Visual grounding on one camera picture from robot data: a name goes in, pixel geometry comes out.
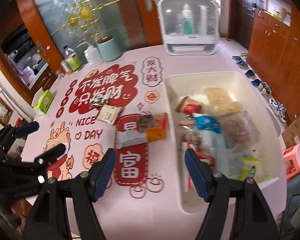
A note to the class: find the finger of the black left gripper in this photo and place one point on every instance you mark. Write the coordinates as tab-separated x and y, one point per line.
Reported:
24	131
51	156

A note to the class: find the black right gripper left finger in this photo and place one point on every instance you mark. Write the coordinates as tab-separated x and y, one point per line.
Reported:
48	218

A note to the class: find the yellow-green snack packet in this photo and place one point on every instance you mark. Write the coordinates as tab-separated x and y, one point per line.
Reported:
249	168

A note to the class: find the beige cracker packet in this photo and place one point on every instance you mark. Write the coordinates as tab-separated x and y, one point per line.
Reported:
109	114

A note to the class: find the brown nut snack clear packet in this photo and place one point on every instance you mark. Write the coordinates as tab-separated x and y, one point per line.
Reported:
99	101

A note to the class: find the silver grey snack packet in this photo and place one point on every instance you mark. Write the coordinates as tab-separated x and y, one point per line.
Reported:
129	138

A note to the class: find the blue snack packet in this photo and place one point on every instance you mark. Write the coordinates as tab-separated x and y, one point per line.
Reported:
207	123

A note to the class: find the orange snack packet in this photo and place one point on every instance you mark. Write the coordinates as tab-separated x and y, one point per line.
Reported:
153	126

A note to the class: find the pale rice cracker packet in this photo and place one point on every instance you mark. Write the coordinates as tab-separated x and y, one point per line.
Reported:
220	103

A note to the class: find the red jujube snack packet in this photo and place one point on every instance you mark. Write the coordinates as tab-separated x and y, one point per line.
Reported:
189	106

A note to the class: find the green tissue pack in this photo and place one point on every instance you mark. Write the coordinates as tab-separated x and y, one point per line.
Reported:
42	101

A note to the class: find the small glass cup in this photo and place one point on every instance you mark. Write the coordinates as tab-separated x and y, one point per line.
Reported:
60	74

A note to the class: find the pink plastic stool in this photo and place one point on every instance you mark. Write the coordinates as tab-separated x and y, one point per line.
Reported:
291	158

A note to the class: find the silver can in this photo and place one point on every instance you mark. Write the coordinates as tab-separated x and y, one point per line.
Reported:
66	68

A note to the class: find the green label glass bottle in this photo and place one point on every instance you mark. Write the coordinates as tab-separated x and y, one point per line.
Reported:
72	59

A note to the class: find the pink printed table mat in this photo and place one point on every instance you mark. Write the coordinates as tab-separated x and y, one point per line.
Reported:
130	105

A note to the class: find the cardboard box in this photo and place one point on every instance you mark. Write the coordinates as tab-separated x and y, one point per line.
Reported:
291	135

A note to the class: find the white squeeze bottle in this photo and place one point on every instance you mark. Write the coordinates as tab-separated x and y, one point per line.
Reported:
91	54

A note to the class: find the white sneakers pair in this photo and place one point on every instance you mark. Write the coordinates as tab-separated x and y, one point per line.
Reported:
278	109

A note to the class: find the mint green canister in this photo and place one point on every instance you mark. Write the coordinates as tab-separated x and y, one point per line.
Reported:
108	48

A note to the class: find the blue slippers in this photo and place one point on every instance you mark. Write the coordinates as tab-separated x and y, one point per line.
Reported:
262	86

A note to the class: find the wooden cabinet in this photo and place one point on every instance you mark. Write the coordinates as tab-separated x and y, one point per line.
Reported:
274	53

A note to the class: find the white cosmetics storage box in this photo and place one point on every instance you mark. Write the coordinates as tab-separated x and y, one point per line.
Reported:
189	27

